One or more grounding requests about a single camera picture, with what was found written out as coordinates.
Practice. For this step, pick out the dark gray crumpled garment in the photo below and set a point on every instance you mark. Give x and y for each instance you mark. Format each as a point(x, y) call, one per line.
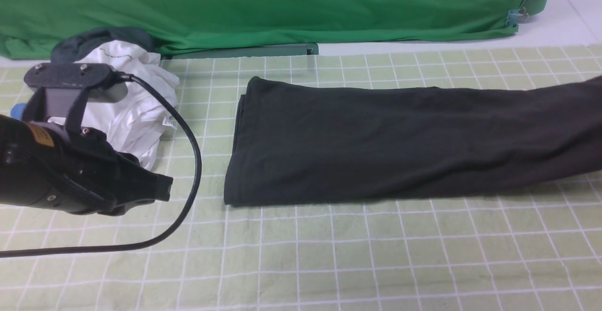
point(74, 48)

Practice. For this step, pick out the white crumpled shirt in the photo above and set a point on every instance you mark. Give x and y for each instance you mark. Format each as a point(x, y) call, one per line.
point(136, 123)

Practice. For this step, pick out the dark gray long-sleeve top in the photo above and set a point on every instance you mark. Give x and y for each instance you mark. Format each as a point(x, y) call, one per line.
point(296, 145)

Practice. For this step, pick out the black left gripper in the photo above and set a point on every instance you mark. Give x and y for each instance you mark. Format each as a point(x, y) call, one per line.
point(82, 174)

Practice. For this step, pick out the teal binder clip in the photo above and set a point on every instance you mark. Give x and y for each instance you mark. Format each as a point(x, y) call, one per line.
point(516, 16)

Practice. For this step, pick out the blue crumpled garment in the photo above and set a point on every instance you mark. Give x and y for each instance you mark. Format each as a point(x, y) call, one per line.
point(16, 111)

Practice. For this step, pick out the green backdrop cloth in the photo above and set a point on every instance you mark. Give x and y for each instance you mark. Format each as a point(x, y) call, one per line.
point(31, 28)

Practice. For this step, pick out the green metal base bar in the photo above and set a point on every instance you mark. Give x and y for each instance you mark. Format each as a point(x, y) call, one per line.
point(301, 49)

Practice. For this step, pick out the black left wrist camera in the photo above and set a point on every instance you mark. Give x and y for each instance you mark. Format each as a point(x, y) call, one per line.
point(63, 90)

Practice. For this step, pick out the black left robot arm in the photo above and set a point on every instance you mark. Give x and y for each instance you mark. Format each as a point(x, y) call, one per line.
point(17, 185)

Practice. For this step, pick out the green checkered table mat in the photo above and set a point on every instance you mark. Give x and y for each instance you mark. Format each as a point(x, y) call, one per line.
point(537, 250)

